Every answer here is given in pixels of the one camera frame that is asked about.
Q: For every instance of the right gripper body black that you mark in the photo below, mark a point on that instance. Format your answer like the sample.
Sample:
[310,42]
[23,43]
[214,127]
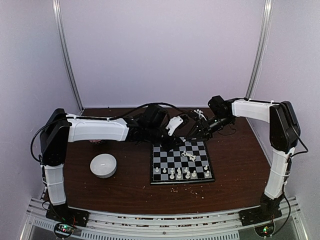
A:
[207,127]

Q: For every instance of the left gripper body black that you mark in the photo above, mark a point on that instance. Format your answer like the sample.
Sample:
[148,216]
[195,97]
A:
[153,135]

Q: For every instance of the white chess bishop piece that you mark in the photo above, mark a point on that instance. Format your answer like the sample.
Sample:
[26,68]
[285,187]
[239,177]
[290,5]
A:
[187,176]

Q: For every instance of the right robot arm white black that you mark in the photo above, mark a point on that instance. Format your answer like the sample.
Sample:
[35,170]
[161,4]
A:
[284,134]

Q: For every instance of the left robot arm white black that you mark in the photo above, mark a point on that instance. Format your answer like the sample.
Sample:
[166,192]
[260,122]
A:
[63,128]

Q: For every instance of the pile of white chess pieces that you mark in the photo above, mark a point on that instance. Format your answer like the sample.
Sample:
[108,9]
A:
[190,156]

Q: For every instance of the black grey chess board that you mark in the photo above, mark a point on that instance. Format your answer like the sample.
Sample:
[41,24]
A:
[172,159]

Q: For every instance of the white ceramic bowl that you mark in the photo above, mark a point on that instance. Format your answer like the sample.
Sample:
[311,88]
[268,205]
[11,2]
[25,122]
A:
[103,165]

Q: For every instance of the red patterned small bowl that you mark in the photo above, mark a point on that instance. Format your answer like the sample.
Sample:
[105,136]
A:
[97,142]

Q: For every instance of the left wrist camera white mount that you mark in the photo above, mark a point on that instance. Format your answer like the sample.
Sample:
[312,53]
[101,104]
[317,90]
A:
[176,122]

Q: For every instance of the aluminium front rail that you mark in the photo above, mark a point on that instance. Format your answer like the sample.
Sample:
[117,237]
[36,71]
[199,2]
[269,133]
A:
[219,225]

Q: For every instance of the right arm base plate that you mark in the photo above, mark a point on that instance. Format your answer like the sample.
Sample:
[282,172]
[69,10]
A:
[255,215]

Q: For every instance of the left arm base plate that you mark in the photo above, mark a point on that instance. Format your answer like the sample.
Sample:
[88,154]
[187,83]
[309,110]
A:
[70,216]

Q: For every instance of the right aluminium frame post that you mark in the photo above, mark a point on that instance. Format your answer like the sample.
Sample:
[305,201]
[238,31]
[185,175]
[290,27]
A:
[261,49]

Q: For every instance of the aluminium frame post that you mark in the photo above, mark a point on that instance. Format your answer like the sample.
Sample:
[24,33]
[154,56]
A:
[261,49]
[65,53]

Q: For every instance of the left aluminium frame post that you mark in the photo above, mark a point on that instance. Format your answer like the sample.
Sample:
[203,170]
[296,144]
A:
[65,53]

